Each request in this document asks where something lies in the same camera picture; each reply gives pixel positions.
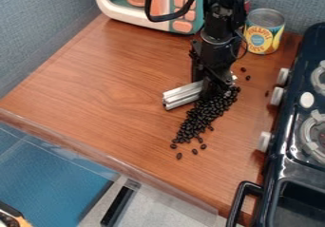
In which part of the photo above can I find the yellow can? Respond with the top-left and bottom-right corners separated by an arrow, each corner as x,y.
242,8 -> 287,55

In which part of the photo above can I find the silver bar tool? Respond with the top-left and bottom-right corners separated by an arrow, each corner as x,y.
161,79 -> 206,111

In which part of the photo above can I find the toy microwave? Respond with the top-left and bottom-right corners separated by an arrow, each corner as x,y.
92,0 -> 207,36

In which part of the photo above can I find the toy stove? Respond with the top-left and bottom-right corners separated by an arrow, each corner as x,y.
224,21 -> 325,227

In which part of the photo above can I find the pile of black bits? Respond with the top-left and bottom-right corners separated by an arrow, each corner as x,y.
168,66 -> 253,161

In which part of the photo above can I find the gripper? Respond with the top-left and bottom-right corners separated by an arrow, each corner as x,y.
187,39 -> 244,96

